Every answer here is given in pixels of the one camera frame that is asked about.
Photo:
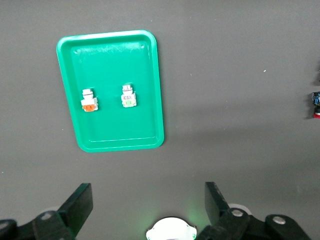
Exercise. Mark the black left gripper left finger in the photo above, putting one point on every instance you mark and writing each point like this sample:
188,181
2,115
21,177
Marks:
75,210

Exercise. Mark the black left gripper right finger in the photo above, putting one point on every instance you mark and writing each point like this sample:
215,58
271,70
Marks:
217,210

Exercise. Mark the white button orange contact block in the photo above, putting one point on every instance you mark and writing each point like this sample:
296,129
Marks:
89,101

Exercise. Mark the white button green contact block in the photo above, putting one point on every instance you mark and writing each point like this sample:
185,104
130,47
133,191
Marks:
128,98

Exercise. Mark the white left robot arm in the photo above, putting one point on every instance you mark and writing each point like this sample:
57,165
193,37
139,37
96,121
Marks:
171,230

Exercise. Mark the green plastic tray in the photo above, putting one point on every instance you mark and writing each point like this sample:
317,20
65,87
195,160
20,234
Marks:
112,125

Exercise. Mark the red button black body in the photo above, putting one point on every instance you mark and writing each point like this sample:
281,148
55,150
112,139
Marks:
318,73
316,105

